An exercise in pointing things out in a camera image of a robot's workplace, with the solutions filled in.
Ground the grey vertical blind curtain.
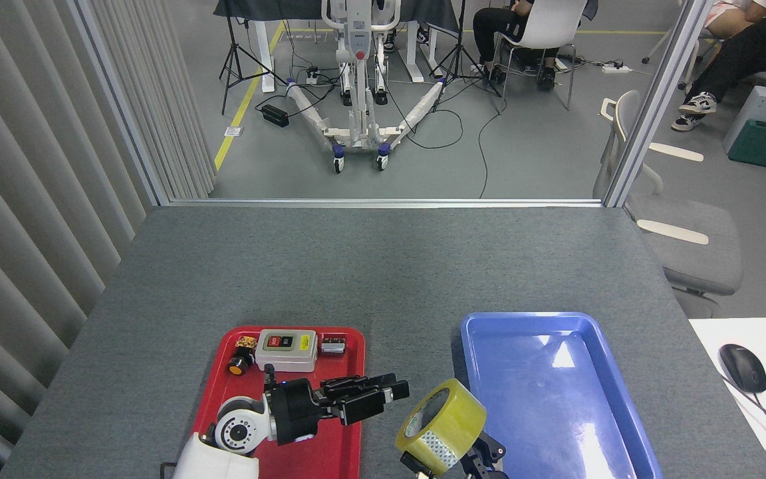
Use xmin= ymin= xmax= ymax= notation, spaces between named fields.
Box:
xmin=0 ymin=0 xmax=217 ymax=479

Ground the person with bare legs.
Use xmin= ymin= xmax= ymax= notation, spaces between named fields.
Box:
xmin=705 ymin=0 xmax=766 ymax=37

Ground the white side desk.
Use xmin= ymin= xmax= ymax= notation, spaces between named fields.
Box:
xmin=689 ymin=317 xmax=766 ymax=479

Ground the black floor cable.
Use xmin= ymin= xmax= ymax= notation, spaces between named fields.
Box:
xmin=410 ymin=96 xmax=507 ymax=199

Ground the black mouse cable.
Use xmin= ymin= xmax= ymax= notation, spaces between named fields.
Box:
xmin=722 ymin=376 xmax=766 ymax=448

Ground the black tripod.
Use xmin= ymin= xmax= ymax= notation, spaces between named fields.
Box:
xmin=431 ymin=0 xmax=503 ymax=114
xmin=219 ymin=13 xmax=287 ymax=115

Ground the person in black trousers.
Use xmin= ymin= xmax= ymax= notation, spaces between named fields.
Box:
xmin=672 ymin=0 xmax=766 ymax=132

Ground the person on white chair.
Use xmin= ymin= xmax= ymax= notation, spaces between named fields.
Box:
xmin=473 ymin=0 xmax=600 ymax=90

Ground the blue plastic tray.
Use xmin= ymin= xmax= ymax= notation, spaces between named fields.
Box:
xmin=461 ymin=312 xmax=663 ymax=479

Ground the red plastic tray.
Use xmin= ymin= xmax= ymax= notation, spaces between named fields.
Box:
xmin=187 ymin=325 xmax=366 ymax=479

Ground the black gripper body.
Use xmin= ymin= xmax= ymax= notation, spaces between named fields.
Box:
xmin=267 ymin=378 xmax=328 ymax=445

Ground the black computer mouse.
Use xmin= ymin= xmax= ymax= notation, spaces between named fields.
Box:
xmin=719 ymin=343 xmax=766 ymax=393

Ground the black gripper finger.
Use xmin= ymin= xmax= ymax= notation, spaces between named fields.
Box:
xmin=400 ymin=452 xmax=436 ymax=479
xmin=321 ymin=374 xmax=398 ymax=400
xmin=323 ymin=381 xmax=411 ymax=426
xmin=463 ymin=432 xmax=509 ymax=479

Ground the yellow black push button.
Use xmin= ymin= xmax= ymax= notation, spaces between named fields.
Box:
xmin=227 ymin=337 xmax=259 ymax=377

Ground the silver post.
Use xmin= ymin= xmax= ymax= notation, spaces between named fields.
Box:
xmin=74 ymin=0 xmax=171 ymax=207
xmin=604 ymin=0 xmax=713 ymax=208

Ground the white switch box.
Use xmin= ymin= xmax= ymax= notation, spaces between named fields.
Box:
xmin=255 ymin=329 xmax=319 ymax=373

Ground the yellow tape roll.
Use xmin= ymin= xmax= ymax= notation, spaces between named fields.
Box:
xmin=396 ymin=379 xmax=487 ymax=476

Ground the white shell chair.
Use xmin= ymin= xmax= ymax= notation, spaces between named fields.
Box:
xmin=493 ymin=0 xmax=588 ymax=112

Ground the grey padded chair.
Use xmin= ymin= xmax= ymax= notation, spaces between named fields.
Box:
xmin=592 ymin=90 xmax=743 ymax=319

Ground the white stand on wheels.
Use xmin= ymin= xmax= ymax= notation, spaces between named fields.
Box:
xmin=287 ymin=0 xmax=447 ymax=174

